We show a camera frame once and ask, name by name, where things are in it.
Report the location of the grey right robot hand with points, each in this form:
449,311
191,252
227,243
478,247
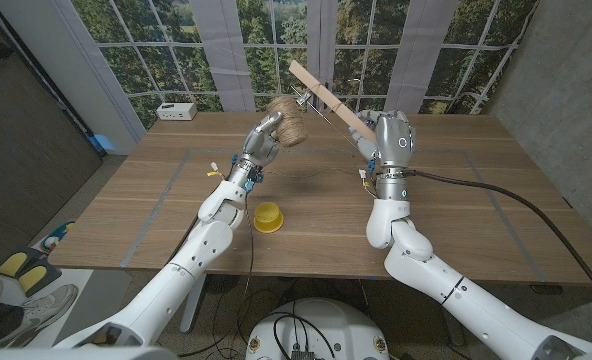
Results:
391,140

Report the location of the jute twine spool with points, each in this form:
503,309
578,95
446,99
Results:
291,122

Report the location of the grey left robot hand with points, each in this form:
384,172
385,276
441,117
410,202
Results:
258,147

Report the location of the white power strip box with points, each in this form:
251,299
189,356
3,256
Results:
176,111

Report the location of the blue floor object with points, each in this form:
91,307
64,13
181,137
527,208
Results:
102,142

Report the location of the printed window backdrop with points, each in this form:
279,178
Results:
176,50

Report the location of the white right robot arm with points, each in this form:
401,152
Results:
456,295

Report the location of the grey sneaker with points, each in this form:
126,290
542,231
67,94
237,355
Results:
41,312

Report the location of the colourful floor item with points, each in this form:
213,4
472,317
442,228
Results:
56,236

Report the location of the yellow plastic lid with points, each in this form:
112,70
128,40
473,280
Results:
268,217

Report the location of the thin metal rod with clips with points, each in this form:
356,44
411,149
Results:
304,96

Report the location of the wooden stick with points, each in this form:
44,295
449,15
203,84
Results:
326,96

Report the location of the white table leg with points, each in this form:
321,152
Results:
193,305

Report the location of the jute twine strand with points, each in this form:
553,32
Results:
306,174

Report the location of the white robot chest rim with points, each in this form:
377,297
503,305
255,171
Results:
76,354

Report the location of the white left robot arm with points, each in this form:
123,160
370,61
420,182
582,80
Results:
176,285

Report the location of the white robot torso base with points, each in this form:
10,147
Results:
321,330

